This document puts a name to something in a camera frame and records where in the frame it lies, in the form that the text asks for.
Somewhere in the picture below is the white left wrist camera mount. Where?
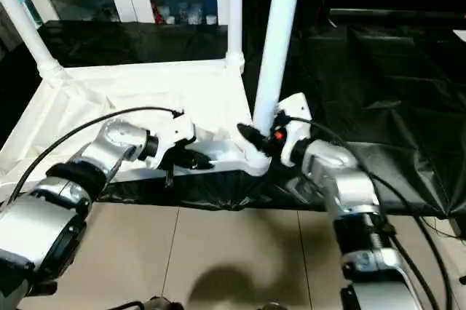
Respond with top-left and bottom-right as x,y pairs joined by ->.
147,113 -> 197,171

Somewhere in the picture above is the black plastic mat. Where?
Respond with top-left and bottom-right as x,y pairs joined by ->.
0,18 -> 466,220

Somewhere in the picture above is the black floor cable bundle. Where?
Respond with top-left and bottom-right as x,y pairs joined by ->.
418,215 -> 466,242

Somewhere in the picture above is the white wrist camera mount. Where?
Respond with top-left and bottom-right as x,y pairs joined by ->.
147,113 -> 197,171
275,93 -> 315,168

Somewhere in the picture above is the grey robot torso piece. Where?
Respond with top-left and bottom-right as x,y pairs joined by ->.
145,297 -> 183,310

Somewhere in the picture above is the grey curtain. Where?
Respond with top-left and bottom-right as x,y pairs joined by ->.
0,2 -> 26,52

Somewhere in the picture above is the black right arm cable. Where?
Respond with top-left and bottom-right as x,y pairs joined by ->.
287,116 -> 456,310

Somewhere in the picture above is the white plastic table leg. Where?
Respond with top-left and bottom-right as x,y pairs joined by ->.
225,0 -> 245,71
253,0 -> 305,137
0,0 -> 68,85

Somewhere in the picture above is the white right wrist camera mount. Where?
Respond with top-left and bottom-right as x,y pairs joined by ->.
275,93 -> 315,168

